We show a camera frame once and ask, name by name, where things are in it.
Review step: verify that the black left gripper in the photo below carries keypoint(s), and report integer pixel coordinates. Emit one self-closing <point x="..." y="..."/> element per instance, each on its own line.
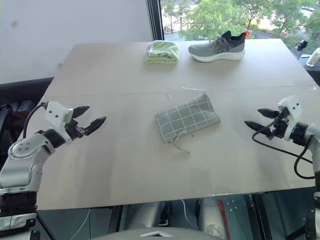
<point x="76" y="130"/>

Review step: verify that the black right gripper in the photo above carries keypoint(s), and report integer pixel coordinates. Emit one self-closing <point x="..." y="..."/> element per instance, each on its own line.
<point x="279" y="127"/>

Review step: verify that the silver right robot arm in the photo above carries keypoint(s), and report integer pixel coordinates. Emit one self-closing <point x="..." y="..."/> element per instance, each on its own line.
<point x="313" y="140"/>

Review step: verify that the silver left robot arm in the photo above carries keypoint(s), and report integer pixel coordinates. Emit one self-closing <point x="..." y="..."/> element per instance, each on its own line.
<point x="21" y="165"/>

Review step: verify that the grey checked cloth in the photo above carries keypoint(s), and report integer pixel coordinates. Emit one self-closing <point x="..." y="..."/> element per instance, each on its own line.
<point x="187" y="117"/>

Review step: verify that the red and black equipment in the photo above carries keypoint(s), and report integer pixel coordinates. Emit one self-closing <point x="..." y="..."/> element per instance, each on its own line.
<point x="23" y="107"/>

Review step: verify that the white plastic bottle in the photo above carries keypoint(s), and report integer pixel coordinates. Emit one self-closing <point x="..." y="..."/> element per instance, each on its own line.
<point x="313" y="57"/>

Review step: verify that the grey sneaker with white sole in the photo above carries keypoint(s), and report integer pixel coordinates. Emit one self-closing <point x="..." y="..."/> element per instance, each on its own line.
<point x="217" y="50"/>

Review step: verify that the small black device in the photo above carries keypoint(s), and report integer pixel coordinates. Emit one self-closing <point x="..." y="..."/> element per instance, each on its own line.
<point x="302" y="45"/>

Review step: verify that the orange object behind shoe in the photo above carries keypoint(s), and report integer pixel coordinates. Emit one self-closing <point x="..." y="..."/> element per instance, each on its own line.
<point x="247" y="33"/>

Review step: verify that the folded light green towel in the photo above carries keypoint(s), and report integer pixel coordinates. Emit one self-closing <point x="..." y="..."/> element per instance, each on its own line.
<point x="162" y="52"/>

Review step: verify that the black table leg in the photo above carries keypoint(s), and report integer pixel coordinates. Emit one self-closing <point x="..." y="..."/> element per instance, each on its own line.
<point x="117" y="217"/>

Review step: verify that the silver robot leg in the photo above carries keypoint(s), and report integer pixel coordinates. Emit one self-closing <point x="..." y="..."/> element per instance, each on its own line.
<point x="210" y="217"/>

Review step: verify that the dark rounded robot torso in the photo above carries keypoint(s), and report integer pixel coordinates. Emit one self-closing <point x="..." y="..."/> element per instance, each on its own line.
<point x="160" y="233"/>

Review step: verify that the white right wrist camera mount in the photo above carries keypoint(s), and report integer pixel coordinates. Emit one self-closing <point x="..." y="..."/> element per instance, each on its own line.
<point x="291" y="107"/>

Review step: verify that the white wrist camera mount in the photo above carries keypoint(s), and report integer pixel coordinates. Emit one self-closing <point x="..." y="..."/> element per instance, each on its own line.
<point x="291" y="107"/>
<point x="56" y="111"/>

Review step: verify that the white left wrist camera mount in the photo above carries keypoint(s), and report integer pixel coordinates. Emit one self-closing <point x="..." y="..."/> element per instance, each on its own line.
<point x="56" y="111"/>

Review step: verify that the black window frame post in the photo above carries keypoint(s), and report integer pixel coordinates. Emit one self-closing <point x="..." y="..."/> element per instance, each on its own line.
<point x="157" y="20"/>

